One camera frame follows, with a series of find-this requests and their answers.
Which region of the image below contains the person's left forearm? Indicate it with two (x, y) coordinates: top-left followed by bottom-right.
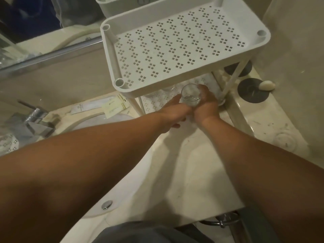
(0, 111), (167, 243)

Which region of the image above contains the clear drinking glass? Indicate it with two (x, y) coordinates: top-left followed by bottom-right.
(181, 83), (203, 107)

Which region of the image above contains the white oval soap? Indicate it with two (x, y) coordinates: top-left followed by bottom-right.
(258, 80), (276, 91)

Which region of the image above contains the white plastic shelf rack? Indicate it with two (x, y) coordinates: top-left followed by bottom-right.
(100, 0), (271, 117)

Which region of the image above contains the person's right hand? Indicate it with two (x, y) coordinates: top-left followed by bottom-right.
(192, 84), (222, 125)

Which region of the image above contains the black round coaster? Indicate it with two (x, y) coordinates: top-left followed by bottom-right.
(224, 60), (253, 78)
(237, 78), (270, 104)

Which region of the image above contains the white sink basin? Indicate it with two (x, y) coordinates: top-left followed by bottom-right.
(62, 112), (155, 218)

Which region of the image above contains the white sachet packet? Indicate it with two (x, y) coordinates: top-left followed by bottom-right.
(70, 97), (115, 115)

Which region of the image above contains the person's left hand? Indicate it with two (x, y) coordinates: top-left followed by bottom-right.
(156, 94), (194, 133)

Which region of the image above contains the chrome towel ring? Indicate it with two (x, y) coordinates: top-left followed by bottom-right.
(199, 211), (240, 228)

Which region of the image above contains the pale yellow sachet packet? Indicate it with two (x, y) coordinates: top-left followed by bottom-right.
(101, 95), (130, 119)

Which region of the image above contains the person's right forearm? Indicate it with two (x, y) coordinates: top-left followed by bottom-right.
(201, 116), (324, 243)

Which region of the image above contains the chrome sink faucet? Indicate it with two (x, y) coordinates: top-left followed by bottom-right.
(17, 100), (61, 138)

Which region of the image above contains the wall mirror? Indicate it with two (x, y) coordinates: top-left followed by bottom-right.
(0, 0), (108, 74)

